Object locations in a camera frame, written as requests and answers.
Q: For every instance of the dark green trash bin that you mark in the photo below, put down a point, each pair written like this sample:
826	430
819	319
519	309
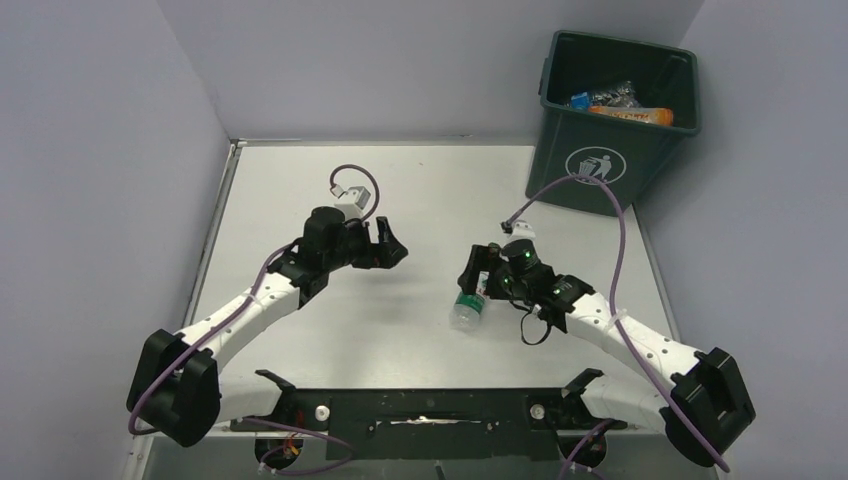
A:
577	148

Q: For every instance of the orange drink bottle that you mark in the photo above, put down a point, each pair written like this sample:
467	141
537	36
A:
654	116

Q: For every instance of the aluminium table frame rail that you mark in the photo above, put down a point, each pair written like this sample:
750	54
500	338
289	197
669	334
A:
301	431

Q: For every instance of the clear bottle blue white label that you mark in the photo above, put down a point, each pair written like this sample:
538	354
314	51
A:
619	95

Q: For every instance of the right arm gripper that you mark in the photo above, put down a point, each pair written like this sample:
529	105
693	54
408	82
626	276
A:
482	259

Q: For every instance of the clear bottle green cap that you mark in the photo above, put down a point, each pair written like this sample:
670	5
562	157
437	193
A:
467	311

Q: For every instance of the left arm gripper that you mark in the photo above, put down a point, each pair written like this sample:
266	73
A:
380	256

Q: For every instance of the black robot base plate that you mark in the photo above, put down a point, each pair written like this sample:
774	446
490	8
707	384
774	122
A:
431	424

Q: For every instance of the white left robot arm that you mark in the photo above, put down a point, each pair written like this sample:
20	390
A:
245	331

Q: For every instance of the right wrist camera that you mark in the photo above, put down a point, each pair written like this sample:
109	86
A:
517	230

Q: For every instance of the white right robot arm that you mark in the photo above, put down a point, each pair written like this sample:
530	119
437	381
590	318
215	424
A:
649	358

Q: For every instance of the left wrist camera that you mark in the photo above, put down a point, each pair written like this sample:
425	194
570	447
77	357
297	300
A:
352	202

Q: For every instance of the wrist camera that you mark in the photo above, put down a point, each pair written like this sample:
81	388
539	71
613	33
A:
352	202
517	230

